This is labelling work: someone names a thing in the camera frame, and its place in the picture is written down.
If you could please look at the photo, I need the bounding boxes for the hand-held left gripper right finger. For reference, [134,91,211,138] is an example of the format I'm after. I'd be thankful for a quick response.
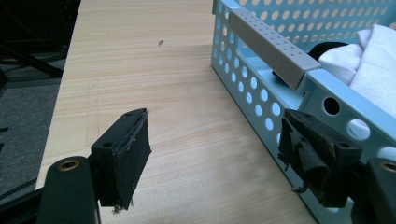
[276,108,363,209]

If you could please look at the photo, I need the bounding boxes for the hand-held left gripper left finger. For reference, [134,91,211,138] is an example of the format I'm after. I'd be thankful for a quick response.
[90,107,153,212]

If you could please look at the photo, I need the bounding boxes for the light blue perforated basket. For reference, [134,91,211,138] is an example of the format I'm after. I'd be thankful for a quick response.
[210,0,396,224]

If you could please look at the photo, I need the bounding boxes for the white cloth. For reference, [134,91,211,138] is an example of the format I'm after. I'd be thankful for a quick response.
[318,23,396,119]

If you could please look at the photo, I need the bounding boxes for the black metal stand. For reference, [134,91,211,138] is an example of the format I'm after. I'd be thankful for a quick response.
[0,36,68,79]

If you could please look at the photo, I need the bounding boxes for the grey perforated basket handle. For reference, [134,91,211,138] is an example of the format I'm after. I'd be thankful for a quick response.
[272,41,349,87]

